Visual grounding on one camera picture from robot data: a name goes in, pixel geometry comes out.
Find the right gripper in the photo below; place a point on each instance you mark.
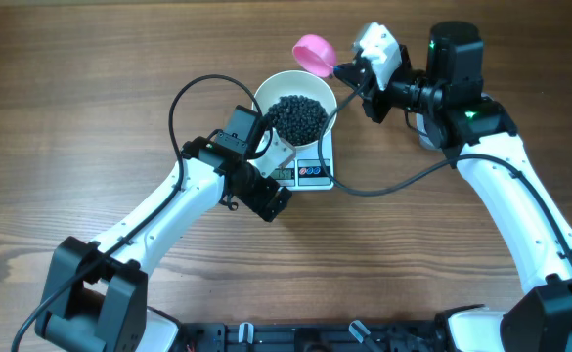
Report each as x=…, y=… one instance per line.
x=367, y=86

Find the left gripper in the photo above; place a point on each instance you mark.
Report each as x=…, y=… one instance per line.
x=258, y=201

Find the pink scoop blue handle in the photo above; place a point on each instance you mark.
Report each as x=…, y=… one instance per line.
x=315, y=55

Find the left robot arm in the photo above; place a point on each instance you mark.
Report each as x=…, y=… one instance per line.
x=95, y=295

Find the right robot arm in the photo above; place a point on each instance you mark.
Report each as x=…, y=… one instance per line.
x=479, y=139

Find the white digital kitchen scale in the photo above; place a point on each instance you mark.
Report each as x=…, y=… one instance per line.
x=305, y=172

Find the white bowl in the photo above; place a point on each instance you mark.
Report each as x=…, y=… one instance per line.
x=297, y=82

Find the black beans in bowl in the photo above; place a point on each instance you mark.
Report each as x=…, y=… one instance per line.
x=297, y=119

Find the clear plastic container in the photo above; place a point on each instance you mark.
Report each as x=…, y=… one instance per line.
x=424, y=123

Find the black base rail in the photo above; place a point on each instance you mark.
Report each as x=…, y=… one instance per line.
x=408, y=336

